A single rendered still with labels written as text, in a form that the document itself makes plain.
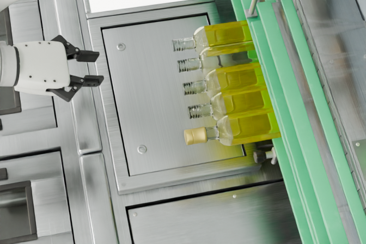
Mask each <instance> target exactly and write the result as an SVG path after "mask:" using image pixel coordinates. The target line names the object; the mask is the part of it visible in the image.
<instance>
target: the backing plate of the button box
mask: <svg viewBox="0 0 366 244"><path fill-rule="evenodd" d="M352 145H353V148H354V151H355V154H356V156H357V159H358V163H359V166H360V168H361V171H362V174H363V177H364V180H365V181H366V139H361V140H357V141H352Z"/></svg>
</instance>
